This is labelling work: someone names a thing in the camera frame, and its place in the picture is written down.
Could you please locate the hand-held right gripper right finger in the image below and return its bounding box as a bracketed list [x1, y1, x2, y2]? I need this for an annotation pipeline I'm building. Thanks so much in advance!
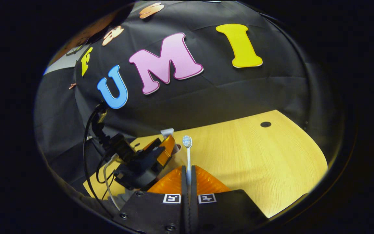
[190, 165, 269, 234]

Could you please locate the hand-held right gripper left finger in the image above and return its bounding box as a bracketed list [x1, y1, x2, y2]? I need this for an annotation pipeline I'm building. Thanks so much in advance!
[113, 165, 190, 234]

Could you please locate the white toothpaste tube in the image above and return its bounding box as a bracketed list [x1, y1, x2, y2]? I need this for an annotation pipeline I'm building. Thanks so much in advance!
[160, 128, 180, 154]

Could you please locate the pale blue toothbrush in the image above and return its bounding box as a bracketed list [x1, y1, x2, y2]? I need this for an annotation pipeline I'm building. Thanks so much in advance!
[182, 136, 193, 188]

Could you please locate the light wooden desktop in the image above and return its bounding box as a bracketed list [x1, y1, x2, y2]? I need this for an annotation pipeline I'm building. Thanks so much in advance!
[83, 110, 328, 218]

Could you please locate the black backdrop cloth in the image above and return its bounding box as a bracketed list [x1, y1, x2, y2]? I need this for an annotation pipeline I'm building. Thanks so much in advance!
[34, 0, 341, 197]

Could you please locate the white cable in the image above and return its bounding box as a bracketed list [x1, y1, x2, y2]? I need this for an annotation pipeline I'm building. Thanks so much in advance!
[103, 155, 121, 211]

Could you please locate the black cable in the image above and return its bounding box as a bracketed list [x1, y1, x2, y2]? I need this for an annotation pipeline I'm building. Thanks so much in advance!
[82, 103, 113, 215]

